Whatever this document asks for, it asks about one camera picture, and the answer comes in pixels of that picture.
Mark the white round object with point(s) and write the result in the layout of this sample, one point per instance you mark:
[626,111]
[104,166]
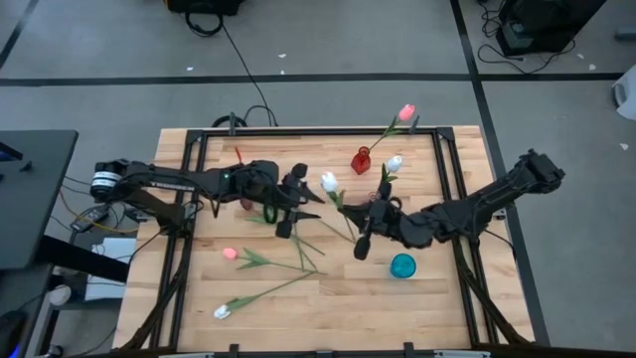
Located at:
[60,295]

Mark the black equipment case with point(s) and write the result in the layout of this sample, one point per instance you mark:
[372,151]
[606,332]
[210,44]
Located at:
[546,25]

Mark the black desk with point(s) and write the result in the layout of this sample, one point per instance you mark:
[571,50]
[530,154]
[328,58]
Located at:
[35,199]

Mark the black frame bracket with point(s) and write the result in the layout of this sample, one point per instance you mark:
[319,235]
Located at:
[231,124]
[415,125]

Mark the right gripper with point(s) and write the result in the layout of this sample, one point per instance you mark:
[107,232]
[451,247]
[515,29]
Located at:
[382,219]

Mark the black cabinet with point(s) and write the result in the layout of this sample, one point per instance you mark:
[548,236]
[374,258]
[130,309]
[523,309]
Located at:
[204,5]

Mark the black device with blue light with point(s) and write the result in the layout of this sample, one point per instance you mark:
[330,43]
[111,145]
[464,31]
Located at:
[10,333]

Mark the black power adapter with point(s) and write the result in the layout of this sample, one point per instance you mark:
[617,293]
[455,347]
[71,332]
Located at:
[92,216]

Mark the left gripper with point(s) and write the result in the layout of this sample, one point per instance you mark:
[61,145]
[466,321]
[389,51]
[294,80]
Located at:
[288,199]

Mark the white plastic object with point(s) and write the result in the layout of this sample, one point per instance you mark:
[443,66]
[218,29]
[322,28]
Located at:
[627,94]

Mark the white box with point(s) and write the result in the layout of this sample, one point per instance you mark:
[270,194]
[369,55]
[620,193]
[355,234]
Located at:
[119,247]

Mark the black aluminium table frame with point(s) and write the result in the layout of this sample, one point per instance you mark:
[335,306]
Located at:
[298,131]

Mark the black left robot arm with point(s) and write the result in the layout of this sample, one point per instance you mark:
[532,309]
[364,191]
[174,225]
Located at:
[164,179]

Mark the grey box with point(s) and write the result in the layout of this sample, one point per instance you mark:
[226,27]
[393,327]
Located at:
[626,34]

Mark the white artificial tulip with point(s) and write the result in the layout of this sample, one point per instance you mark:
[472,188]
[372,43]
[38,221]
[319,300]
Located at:
[329,182]
[394,163]
[222,312]

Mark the red glass vase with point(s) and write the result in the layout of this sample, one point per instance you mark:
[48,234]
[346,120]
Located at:
[361,164]

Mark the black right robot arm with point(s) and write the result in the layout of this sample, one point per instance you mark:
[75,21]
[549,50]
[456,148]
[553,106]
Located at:
[497,199]

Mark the teal glass vase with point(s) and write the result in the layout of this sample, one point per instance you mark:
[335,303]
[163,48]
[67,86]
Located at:
[402,266]

